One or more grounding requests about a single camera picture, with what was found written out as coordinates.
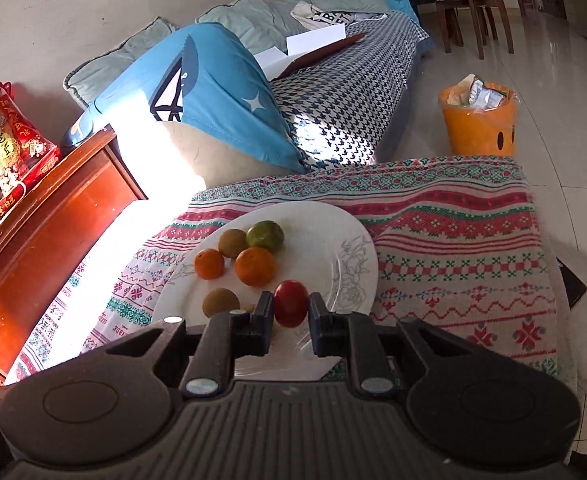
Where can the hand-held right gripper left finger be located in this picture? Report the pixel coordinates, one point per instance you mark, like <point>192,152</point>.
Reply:
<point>264,321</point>

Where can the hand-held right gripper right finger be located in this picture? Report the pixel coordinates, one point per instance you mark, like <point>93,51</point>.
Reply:
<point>319,321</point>

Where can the red tomato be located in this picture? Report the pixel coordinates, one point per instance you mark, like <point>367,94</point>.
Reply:
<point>291,302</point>

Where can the brown kiwi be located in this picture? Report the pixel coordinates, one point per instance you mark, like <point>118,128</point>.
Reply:
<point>220,302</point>
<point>232,243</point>

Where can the orange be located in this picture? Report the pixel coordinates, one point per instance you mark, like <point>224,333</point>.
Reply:
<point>209,264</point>
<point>256,266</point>

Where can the white plate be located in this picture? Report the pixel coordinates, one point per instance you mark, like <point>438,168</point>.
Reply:
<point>313,240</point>

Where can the green citrus fruit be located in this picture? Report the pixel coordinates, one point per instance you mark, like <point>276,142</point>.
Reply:
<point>266,236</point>

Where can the patterned red green tablecloth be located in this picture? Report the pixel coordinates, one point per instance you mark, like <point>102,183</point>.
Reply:
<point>448,260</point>

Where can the beige cushion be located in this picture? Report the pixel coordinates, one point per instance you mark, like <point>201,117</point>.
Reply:
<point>208,155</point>

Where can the houndstooth covered sofa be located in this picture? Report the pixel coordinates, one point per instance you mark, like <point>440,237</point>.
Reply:
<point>353,90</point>

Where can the red-brown wooden cabinet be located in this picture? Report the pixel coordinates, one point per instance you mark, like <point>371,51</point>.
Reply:
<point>38,260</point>

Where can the blue pillow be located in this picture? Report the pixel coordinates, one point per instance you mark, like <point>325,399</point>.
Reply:
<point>213,85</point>

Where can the orange trash bin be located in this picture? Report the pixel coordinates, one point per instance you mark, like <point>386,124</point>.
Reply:
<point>478,130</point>

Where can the flat black device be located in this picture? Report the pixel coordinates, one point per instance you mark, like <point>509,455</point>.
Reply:
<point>572,285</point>

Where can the flat brown cardboard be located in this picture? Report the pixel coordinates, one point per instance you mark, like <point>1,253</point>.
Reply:
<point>323,54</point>

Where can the open book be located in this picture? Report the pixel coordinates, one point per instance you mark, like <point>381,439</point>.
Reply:
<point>313,40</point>

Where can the crumpled wrappers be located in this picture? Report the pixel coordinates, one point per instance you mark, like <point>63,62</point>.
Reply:
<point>486,92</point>

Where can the red gift box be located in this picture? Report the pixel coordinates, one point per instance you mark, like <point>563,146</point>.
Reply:
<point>8,160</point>

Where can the white printed garment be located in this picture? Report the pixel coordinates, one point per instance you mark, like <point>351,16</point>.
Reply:
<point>333,17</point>

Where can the dark wooden chair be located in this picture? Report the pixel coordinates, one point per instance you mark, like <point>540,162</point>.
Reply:
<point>473,5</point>

